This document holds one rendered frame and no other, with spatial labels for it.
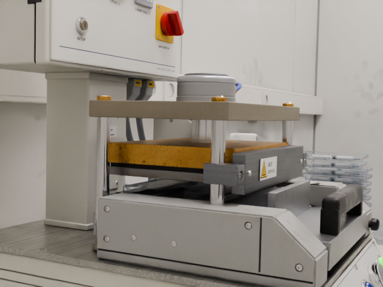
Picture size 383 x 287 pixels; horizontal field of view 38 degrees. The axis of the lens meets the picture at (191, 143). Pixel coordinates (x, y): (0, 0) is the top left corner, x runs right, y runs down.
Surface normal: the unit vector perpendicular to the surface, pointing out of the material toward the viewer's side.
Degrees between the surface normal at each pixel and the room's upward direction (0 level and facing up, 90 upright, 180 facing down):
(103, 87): 90
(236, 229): 90
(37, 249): 0
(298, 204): 90
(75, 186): 90
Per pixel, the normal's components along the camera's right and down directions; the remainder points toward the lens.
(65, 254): 0.02, -1.00
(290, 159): 0.89, 0.04
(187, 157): -0.45, 0.04
